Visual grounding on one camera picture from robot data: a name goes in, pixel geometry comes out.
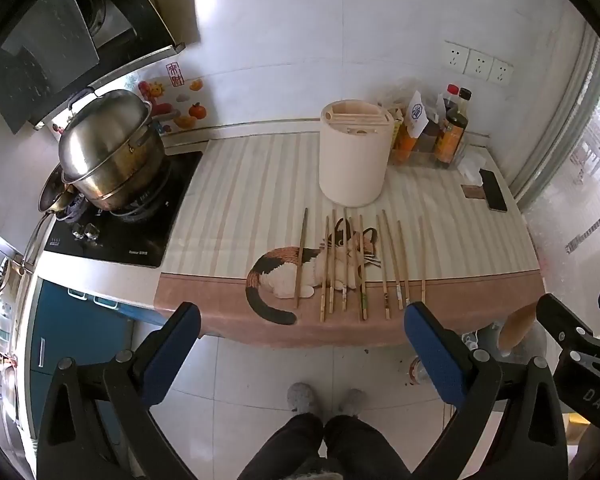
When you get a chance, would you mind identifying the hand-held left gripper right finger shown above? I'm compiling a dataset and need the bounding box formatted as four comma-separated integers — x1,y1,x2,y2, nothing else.
404,301,569,480

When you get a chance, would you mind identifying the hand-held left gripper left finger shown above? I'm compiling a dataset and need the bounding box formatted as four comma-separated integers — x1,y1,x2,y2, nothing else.
36,301,202,480

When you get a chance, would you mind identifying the row of wooden chopsticks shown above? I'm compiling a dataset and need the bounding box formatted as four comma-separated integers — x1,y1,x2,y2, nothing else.
294,207,427,323

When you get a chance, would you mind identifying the cream cylindrical chopstick holder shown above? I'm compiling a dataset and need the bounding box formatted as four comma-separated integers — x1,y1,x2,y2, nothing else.
319,99,395,207

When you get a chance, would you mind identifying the plastic bottle red label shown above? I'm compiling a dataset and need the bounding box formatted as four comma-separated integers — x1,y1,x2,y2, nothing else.
409,355,432,387

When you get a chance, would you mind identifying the round brown wooden object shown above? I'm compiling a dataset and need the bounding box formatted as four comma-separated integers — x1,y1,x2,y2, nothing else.
496,301,539,352

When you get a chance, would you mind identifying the grey slipper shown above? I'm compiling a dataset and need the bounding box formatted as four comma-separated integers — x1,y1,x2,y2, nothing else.
336,388,368,418
286,382,323,417

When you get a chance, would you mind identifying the blue kitchen cabinet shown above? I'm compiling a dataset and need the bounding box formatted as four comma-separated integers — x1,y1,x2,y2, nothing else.
22,276,167,461

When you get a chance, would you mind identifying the person's right leg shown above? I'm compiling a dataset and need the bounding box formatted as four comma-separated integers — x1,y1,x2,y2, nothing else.
324,414,412,480

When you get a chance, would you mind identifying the person's leg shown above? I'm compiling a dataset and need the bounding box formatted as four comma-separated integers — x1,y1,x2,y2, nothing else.
324,414,412,480
239,411,327,480

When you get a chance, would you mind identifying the black glass gas stove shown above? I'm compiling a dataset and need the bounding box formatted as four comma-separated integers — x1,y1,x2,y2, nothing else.
42,150,204,269

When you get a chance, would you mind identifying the person's left leg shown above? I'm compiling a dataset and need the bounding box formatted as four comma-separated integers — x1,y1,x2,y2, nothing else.
239,411,327,480

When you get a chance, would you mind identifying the black smartphone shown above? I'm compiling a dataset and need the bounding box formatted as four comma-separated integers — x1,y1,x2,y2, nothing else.
478,168,509,213

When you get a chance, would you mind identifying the window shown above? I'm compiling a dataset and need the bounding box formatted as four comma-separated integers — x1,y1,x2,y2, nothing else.
509,22,600,311

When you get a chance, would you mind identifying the striped cat print table mat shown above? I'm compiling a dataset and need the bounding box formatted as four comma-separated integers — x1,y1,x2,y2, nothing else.
153,130,546,348

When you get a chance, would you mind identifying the white tissue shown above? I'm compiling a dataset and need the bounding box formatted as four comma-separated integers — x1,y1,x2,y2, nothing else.
456,152,488,185

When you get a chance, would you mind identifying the clear plastic organizer bin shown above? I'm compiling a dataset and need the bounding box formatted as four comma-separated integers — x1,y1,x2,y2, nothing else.
387,125,470,170

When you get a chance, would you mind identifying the dark metal pan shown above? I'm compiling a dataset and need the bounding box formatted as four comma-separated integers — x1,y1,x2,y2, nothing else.
22,165,81,273

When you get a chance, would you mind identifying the dark bottle orange label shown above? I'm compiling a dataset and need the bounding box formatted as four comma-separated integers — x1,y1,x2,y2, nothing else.
434,88,474,167

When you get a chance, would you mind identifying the yellow packet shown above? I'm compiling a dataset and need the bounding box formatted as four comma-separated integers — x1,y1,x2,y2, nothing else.
391,106,407,152

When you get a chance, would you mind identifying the stainless steel pot lid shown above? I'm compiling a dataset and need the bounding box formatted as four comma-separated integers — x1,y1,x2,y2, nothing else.
57,88,154,184

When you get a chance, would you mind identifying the white paper bag blue emblem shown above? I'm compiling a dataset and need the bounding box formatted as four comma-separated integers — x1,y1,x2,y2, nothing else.
405,90,432,137

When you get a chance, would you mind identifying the red cap sauce bottle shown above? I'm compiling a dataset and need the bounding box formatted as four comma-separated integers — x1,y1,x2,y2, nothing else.
442,84,459,118

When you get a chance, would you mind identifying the clear plastic bag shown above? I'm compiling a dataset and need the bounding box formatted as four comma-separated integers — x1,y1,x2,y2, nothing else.
374,76,423,112

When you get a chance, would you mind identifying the black range hood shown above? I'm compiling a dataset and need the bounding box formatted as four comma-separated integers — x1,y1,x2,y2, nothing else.
0,0,187,134

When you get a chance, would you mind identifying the fruit cartoon wall sticker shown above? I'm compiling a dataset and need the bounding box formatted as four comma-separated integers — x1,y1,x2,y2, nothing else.
137,77,214,134

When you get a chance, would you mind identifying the white wall socket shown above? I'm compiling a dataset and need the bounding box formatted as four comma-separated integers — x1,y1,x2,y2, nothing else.
467,49,493,80
442,41,471,71
490,59,515,85

